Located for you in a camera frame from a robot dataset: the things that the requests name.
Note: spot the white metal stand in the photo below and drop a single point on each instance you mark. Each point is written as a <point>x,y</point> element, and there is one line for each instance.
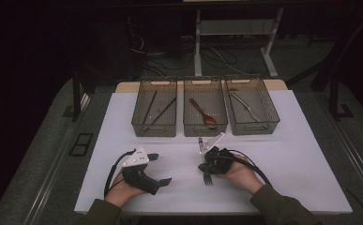
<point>198,47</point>

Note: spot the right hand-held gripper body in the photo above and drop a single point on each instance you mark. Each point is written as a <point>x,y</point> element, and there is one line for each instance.
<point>219,161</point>

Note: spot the silver metal knife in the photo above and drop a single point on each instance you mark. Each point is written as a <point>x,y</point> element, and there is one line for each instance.
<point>246,108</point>

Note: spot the black metal post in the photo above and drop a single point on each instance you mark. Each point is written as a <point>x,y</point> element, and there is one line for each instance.
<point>76,97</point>
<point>335,100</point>

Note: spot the silver metal fork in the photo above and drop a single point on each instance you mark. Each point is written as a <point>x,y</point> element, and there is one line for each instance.
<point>208,179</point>

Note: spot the clear brown plastic bin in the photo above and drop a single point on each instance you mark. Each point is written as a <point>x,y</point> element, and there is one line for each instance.
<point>263,103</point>
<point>166,125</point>
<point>216,103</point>

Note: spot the metal floor rail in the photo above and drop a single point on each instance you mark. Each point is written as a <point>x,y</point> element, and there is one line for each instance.
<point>49,184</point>
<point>357,156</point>

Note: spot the person's left hand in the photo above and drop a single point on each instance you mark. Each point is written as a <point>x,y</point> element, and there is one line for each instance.
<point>121,193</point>

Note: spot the brown wooden spoon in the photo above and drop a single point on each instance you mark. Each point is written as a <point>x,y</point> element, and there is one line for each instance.
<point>208,119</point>

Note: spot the person's right hand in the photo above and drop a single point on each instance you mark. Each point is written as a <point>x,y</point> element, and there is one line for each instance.
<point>243,176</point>

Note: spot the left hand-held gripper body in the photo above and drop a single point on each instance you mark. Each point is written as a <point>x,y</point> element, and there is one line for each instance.
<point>137,178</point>

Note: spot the white table mat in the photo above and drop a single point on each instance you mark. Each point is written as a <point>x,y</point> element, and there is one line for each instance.
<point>294,175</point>

